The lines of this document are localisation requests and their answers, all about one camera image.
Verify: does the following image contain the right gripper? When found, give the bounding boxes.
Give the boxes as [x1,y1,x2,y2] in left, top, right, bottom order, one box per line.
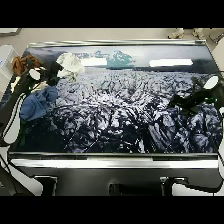
[167,94,195,110]

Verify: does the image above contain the white pants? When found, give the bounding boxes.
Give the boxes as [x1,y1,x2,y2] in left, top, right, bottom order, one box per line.
[55,52,86,83]

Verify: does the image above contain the person's legs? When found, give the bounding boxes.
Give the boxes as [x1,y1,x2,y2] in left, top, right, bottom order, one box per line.
[167,27,207,40]

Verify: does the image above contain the blue garment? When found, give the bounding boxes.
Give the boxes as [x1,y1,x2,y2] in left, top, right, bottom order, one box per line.
[19,85,60,122]

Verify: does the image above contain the brown garment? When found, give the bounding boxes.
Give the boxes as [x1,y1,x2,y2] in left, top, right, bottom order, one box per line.
[12,54,44,77]

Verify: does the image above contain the silver frame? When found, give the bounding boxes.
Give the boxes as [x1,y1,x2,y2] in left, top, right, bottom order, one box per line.
[0,151,224,197]

